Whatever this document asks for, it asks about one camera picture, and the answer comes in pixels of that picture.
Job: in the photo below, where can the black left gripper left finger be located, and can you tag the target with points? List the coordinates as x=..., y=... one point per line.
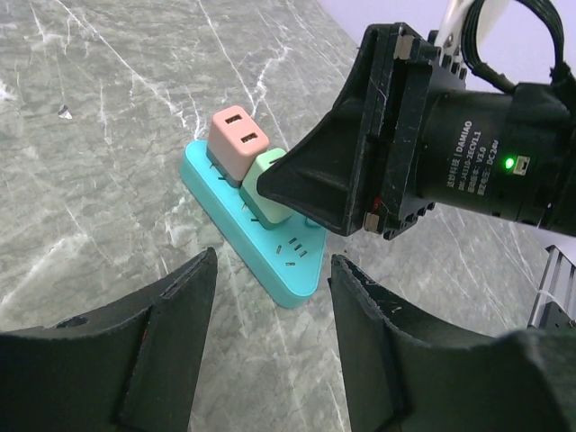
x=131, y=365

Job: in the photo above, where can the aluminium frame rail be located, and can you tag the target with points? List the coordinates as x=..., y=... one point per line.
x=555, y=288

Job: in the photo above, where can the pink plug adapter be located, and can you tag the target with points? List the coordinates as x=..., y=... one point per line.
x=234, y=142

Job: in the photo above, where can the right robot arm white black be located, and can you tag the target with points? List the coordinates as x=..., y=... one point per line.
x=509, y=156

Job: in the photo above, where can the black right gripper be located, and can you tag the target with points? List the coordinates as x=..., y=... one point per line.
x=359, y=162

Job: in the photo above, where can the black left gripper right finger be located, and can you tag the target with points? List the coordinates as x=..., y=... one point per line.
x=407, y=370

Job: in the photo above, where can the teal triangular power strip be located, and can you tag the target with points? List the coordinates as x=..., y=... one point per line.
x=286, y=260

